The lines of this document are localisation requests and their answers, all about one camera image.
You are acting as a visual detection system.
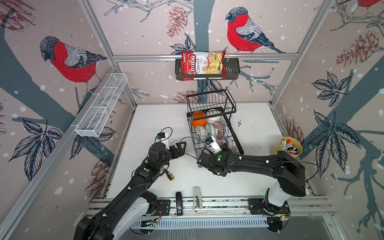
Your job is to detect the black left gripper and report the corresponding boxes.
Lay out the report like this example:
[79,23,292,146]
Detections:
[157,140,187,170]

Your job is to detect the green patterned ceramic bowl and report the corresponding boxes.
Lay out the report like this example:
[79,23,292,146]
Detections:
[195,125,207,142]

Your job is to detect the black wire dish rack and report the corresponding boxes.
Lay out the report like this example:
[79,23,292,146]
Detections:
[186,90,244,156]

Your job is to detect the white mesh wall basket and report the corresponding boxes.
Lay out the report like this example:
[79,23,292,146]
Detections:
[75,73,128,138]

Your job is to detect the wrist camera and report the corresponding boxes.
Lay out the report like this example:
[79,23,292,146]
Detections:
[156,132,170,150]
[205,136,222,154]

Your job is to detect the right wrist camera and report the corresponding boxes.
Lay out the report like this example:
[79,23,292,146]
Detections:
[205,136,222,154]

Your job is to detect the red cassava chips bag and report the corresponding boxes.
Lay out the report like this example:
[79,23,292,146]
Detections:
[182,51,226,75]

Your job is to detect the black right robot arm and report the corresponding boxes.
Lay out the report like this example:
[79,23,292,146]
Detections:
[197,151,306,208]

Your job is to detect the black wall wire shelf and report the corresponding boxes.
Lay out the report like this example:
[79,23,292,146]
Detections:
[175,58,240,81]

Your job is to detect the yellow black screwdriver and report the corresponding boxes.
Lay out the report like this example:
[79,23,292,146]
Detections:
[164,169,175,181]

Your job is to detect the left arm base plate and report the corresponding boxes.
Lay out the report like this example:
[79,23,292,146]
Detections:
[145,199,171,217]

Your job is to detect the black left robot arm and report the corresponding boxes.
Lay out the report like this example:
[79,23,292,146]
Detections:
[74,142,187,240]

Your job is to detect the orange plastic bowl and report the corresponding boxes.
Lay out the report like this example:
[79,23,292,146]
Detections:
[192,111,207,128]

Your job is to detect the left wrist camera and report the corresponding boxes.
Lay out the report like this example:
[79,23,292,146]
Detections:
[156,132,170,150]

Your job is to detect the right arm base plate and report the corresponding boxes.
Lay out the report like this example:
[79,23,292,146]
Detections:
[248,198,291,216]

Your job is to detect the red patterned ceramic bowl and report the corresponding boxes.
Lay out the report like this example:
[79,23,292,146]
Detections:
[215,121,229,139]

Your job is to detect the grey metal bracket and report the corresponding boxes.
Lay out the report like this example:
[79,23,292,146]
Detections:
[193,187,203,211]

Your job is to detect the yellow marker cup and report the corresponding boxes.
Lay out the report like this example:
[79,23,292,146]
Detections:
[273,137,303,158]

